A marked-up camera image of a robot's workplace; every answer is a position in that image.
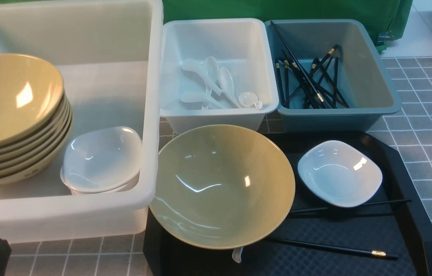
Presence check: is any beige noodle bowl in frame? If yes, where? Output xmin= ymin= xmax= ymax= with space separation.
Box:
xmin=149 ymin=125 xmax=296 ymax=250

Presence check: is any white ceramic soup spoon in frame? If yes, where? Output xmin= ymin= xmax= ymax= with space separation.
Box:
xmin=232 ymin=247 xmax=244 ymax=264

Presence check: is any white square sauce dish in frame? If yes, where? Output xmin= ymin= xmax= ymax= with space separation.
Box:
xmin=297 ymin=140 xmax=383 ymax=208

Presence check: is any bottom stacked beige bowl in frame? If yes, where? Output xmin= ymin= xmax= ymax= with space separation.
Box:
xmin=0 ymin=121 xmax=74 ymax=185

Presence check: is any top stacked beige bowl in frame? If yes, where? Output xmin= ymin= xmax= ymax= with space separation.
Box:
xmin=0 ymin=54 xmax=64 ymax=146

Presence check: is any small white spoon front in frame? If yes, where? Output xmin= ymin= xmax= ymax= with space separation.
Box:
xmin=238 ymin=92 xmax=263 ymax=110

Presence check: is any white spoon right bin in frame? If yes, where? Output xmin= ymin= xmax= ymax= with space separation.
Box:
xmin=218 ymin=67 xmax=242 ymax=108

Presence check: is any white plastic spoon bin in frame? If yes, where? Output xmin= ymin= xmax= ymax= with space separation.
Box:
xmin=160 ymin=18 xmax=279 ymax=135

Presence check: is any white spoon centre bin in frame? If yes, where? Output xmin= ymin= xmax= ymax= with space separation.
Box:
xmin=203 ymin=56 xmax=219 ymax=95

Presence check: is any white spoon in bin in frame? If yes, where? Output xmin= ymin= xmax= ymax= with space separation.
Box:
xmin=182 ymin=58 xmax=223 ymax=96

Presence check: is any lower stacked white dish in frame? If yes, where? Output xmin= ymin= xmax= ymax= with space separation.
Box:
xmin=60 ymin=167 xmax=139 ymax=195

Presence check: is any stacked white dish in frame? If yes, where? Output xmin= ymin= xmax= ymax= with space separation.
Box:
xmin=62 ymin=126 xmax=142 ymax=194
xmin=60 ymin=167 xmax=139 ymax=195

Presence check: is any long leaning black chopstick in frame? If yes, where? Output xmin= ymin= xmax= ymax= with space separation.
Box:
xmin=270 ymin=21 xmax=340 ymax=109

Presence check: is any top stacked white dish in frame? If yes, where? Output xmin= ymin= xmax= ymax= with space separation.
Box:
xmin=62 ymin=126 xmax=142 ymax=194

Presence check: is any black chopstick crossing centre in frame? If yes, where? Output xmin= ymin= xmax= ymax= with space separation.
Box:
xmin=312 ymin=57 xmax=350 ymax=108

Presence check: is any black chopstick vertical right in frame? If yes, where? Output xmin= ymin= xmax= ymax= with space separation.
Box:
xmin=333 ymin=57 xmax=339 ymax=108

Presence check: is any teal plastic chopstick bin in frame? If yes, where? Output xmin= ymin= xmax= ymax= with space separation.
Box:
xmin=265 ymin=19 xmax=402 ymax=132

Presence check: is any metal clamp on backdrop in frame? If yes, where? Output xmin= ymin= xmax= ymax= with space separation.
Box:
xmin=375 ymin=30 xmax=395 ymax=47

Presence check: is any green cloth backdrop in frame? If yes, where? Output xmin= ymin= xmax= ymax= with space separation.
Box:
xmin=162 ymin=0 xmax=412 ymax=52

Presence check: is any black serving tray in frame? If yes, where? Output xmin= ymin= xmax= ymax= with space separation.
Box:
xmin=143 ymin=131 xmax=432 ymax=276

